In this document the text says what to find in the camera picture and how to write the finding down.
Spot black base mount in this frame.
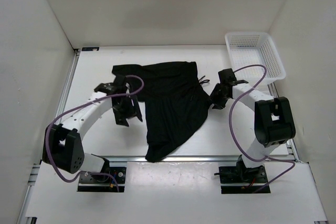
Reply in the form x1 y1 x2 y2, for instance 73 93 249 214
77 162 127 193
214 160 271 195

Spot white plastic mesh basket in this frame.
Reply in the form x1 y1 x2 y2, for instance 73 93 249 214
225 31 286 85

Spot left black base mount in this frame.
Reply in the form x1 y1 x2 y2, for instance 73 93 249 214
77 162 127 193

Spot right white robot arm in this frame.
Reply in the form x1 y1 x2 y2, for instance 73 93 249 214
210 65 296 182

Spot black shorts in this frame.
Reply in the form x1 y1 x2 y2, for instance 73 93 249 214
112 61 211 163

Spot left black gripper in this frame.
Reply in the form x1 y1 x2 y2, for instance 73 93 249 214
112 95 142 127

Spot dark label sticker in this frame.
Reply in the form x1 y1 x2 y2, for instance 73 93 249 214
81 47 100 51

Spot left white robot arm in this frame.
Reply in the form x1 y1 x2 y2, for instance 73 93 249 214
42 75 144 182

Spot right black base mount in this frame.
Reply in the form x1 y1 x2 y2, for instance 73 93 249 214
214 160 271 195

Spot aluminium front rail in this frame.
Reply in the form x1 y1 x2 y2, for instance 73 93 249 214
43 154 297 164

